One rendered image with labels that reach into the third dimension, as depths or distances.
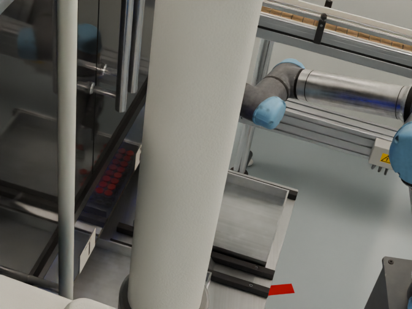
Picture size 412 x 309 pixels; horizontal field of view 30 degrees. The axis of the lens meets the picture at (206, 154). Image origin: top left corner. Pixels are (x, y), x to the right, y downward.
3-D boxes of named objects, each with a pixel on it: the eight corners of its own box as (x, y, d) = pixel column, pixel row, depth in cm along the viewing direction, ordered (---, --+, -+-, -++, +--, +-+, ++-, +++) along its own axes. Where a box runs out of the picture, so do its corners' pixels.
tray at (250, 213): (132, 229, 191) (133, 220, 188) (166, 162, 209) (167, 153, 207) (263, 271, 186) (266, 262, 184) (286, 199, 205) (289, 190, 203)
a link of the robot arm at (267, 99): (297, 87, 177) (255, 68, 180) (274, 112, 169) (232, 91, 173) (290, 114, 182) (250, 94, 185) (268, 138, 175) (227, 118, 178)
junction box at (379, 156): (367, 163, 284) (374, 145, 278) (369, 154, 288) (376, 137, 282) (399, 172, 283) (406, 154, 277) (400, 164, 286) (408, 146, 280)
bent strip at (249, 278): (195, 268, 184) (198, 252, 180) (198, 259, 186) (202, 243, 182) (252, 285, 183) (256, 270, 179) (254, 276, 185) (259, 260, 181)
